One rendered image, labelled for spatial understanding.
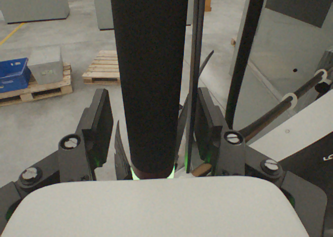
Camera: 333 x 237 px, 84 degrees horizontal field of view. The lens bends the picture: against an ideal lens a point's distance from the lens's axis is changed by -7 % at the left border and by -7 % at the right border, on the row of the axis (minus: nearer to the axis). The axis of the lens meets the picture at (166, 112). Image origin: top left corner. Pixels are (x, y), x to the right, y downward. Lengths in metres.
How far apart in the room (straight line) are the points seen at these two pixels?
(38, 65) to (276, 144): 2.88
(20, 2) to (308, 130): 7.46
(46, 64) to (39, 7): 4.53
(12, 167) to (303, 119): 2.31
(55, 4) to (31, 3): 0.66
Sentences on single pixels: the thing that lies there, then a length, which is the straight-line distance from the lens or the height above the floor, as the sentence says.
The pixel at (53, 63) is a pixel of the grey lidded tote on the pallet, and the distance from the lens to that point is 3.03.
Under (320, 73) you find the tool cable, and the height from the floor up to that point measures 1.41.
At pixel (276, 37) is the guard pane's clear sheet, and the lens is 1.35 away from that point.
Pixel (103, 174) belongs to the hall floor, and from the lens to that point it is 1.97.
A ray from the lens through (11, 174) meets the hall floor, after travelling 2.34.
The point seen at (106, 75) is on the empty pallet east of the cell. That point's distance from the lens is 3.11.
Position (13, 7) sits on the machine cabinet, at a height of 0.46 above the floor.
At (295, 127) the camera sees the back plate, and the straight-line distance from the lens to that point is 0.58.
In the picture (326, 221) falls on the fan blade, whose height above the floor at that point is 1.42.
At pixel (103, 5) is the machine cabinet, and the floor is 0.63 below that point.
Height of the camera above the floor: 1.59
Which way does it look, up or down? 39 degrees down
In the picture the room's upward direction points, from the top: 2 degrees clockwise
